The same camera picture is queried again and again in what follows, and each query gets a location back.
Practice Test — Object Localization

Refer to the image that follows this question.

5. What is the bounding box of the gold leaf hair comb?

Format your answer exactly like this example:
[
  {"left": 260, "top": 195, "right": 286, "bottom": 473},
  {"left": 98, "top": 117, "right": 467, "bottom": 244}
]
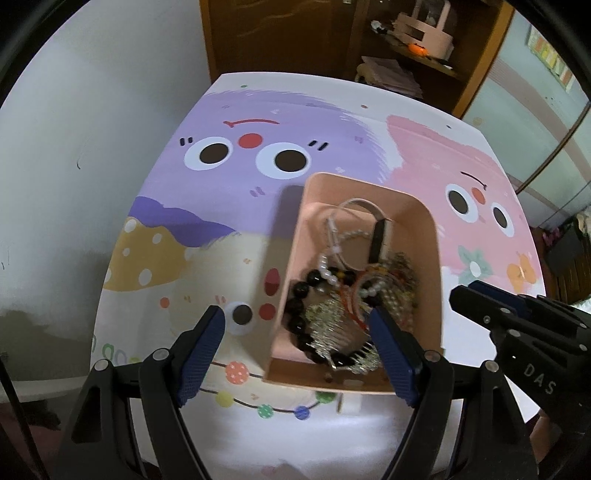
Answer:
[{"left": 304, "top": 298, "right": 382, "bottom": 375}]

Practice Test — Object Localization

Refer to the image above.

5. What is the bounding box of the long pearl necklace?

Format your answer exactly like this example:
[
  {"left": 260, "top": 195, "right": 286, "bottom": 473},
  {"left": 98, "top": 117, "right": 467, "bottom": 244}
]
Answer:
[{"left": 359, "top": 250, "right": 422, "bottom": 331}]

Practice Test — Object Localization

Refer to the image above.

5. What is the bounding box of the white pearl bracelet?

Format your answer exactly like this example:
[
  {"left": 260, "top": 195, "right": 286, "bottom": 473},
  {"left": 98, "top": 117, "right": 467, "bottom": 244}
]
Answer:
[{"left": 316, "top": 227, "right": 385, "bottom": 296}]

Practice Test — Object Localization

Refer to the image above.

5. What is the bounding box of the black bead bracelet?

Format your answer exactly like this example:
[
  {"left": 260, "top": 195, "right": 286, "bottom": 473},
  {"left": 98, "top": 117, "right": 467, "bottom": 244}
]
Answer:
[{"left": 285, "top": 268, "right": 359, "bottom": 368}]

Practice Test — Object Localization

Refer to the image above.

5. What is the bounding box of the pink plastic tray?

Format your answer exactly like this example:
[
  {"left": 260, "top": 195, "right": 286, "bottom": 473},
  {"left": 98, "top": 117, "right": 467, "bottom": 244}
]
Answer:
[{"left": 263, "top": 173, "right": 442, "bottom": 394}]

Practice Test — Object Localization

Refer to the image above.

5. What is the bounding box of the pink smart watch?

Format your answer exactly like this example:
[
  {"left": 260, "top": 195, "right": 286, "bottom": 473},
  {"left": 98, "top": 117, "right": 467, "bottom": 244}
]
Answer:
[{"left": 324, "top": 197, "right": 394, "bottom": 269}]

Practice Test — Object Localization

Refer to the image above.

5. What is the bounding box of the dark nightstand cabinet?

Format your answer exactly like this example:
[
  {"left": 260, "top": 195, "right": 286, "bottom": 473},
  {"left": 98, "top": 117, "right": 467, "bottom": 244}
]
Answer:
[{"left": 542, "top": 217, "right": 590, "bottom": 304}]

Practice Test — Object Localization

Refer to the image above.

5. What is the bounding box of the cartoon monster tablecloth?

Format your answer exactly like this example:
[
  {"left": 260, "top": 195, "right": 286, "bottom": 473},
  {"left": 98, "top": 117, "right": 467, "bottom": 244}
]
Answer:
[{"left": 91, "top": 73, "right": 544, "bottom": 479}]

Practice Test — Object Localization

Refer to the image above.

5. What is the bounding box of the light blue wardrobe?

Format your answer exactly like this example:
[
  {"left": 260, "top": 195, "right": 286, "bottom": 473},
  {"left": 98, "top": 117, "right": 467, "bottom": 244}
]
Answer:
[{"left": 463, "top": 13, "right": 590, "bottom": 230}]

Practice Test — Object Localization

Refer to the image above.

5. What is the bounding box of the folded cloth on shelf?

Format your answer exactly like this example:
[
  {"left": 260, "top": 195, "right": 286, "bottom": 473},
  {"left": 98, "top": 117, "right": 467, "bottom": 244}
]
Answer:
[{"left": 355, "top": 56, "right": 423, "bottom": 99}]

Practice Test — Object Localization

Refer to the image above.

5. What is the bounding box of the orange fruit ornament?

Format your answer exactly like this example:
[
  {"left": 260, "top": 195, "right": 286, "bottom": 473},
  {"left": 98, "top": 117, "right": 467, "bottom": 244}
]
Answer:
[{"left": 408, "top": 43, "right": 429, "bottom": 57}]

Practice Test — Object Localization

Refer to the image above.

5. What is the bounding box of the wooden corner shelf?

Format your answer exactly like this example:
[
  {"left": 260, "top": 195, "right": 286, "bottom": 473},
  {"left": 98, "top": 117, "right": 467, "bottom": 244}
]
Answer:
[{"left": 346, "top": 1, "right": 515, "bottom": 118}]

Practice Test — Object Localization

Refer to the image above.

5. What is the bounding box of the wall poster calendar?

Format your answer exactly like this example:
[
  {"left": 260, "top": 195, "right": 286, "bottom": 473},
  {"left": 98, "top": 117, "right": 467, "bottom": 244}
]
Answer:
[{"left": 526, "top": 25, "right": 575, "bottom": 92}]

